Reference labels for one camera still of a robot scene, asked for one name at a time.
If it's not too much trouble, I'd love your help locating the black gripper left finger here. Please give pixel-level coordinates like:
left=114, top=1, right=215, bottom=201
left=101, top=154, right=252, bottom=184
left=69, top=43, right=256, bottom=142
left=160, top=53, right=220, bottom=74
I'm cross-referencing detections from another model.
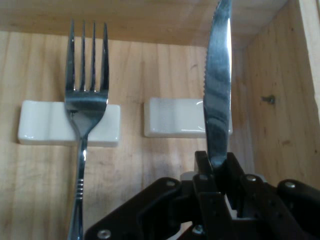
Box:
left=84, top=149, right=237, bottom=240

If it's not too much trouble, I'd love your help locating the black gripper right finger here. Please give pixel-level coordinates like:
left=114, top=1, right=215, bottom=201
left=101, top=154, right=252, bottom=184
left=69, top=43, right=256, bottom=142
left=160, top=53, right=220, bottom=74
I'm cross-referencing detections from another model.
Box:
left=215, top=152, right=320, bottom=240

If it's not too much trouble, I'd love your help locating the silver table knife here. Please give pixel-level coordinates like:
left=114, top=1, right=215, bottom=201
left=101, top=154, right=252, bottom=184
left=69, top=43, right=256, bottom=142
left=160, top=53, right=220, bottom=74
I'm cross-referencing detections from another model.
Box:
left=201, top=0, right=233, bottom=173

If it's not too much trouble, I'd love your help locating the white ceramic cutlery rest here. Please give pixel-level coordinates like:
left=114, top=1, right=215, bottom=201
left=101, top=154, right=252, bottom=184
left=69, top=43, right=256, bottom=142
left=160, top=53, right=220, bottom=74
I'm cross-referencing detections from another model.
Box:
left=17, top=99, right=122, bottom=148
left=143, top=97, right=233, bottom=138

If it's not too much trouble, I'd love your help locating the silver fork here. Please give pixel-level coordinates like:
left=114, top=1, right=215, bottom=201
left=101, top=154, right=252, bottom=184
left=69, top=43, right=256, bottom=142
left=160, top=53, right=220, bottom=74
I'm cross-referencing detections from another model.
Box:
left=64, top=18, right=110, bottom=240

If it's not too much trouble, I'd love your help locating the light wooden drawer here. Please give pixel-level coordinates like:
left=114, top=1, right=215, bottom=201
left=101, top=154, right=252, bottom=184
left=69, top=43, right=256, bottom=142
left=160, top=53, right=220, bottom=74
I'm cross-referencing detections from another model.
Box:
left=0, top=0, right=320, bottom=240

